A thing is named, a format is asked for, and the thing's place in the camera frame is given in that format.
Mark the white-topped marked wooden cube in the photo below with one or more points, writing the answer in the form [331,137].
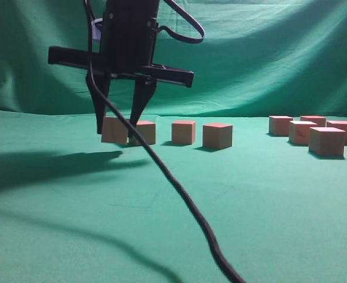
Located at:
[299,132]

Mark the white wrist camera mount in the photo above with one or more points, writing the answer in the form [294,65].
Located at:
[97,27]

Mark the left-column wooden cube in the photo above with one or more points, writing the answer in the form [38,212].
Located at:
[147,130]
[279,125]
[183,132]
[327,141]

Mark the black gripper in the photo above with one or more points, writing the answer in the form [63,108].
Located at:
[127,43]

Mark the green cloth backdrop and cover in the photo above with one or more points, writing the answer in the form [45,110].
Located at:
[73,209]

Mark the right-column wooden cube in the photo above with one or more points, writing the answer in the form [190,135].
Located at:
[339,124]
[319,120]

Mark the far right-column wooden cube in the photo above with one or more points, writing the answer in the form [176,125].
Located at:
[319,120]

